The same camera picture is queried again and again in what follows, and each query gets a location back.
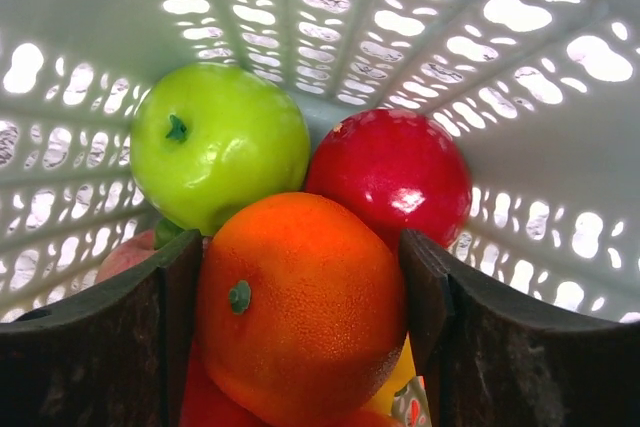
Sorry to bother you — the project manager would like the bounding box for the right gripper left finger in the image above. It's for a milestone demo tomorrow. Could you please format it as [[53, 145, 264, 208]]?
[[1, 231, 203, 426]]

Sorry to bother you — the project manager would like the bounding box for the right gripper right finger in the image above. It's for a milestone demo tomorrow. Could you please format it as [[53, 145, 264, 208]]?
[[398, 230, 639, 426]]

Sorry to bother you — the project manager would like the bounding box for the yellow orange fruit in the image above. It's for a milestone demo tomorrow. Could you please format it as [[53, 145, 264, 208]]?
[[364, 337, 416, 415]]

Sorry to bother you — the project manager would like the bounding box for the orange tangerine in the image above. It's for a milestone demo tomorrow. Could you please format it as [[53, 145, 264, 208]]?
[[195, 192, 407, 426]]

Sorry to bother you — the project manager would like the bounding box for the teal white plastic basket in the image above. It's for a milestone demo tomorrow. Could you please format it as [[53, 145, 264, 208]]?
[[1, 0, 639, 322]]

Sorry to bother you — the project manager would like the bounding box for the red apple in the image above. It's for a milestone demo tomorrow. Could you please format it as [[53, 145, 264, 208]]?
[[305, 109, 472, 248]]

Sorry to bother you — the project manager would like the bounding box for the green apple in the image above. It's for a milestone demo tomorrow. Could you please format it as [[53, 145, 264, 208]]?
[[129, 62, 311, 236]]

